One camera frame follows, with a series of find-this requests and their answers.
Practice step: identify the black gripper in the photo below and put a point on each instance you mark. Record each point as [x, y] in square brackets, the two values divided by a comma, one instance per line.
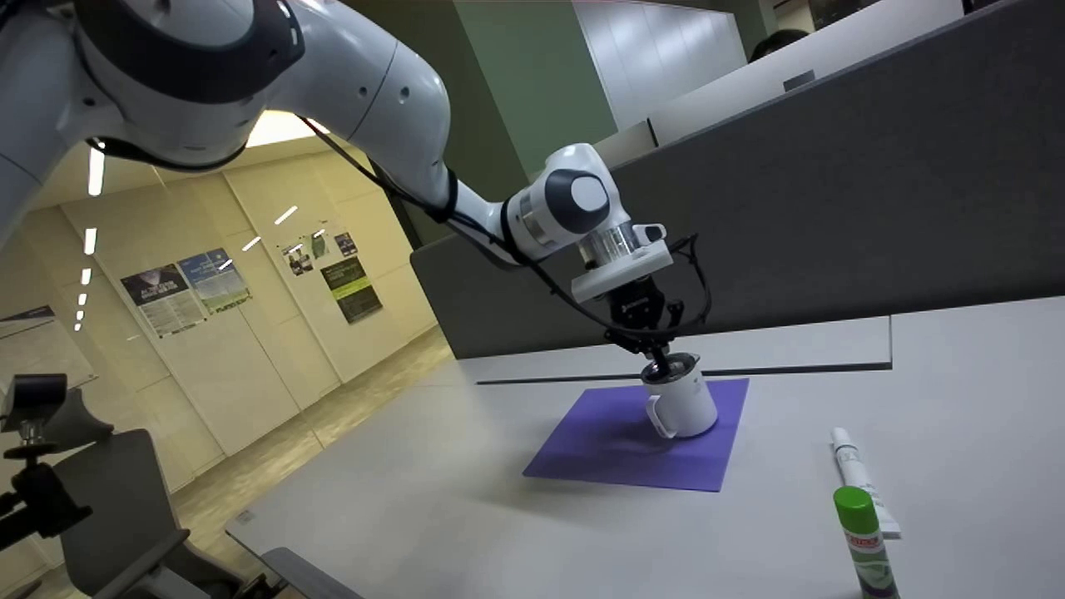
[639, 300]

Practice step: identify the white cup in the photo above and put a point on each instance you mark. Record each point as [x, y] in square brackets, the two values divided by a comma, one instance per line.
[684, 399]

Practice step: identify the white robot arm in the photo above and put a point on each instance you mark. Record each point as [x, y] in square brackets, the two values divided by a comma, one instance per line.
[277, 68]

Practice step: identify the purple mat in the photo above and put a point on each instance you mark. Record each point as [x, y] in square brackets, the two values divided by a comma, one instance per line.
[620, 445]

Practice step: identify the white marker pen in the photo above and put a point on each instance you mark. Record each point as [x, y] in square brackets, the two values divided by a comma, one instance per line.
[856, 468]

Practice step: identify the green marker pen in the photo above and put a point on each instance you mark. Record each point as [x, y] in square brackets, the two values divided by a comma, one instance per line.
[866, 542]

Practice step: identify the grey office chair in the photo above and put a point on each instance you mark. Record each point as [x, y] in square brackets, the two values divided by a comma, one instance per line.
[102, 500]

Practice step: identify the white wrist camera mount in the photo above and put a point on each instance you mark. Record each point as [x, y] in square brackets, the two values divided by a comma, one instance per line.
[620, 261]

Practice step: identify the grey partition wall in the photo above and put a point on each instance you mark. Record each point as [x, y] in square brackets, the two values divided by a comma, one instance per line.
[843, 188]

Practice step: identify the black green wall poster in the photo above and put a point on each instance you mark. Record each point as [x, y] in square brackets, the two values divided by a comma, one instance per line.
[351, 291]

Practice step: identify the small photo wall poster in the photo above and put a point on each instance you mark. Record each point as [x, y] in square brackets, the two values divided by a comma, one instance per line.
[298, 256]

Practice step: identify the blue white wall poster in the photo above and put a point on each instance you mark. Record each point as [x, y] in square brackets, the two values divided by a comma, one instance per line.
[213, 280]

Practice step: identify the dark white wall poster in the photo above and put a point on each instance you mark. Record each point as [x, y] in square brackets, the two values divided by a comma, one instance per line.
[165, 300]

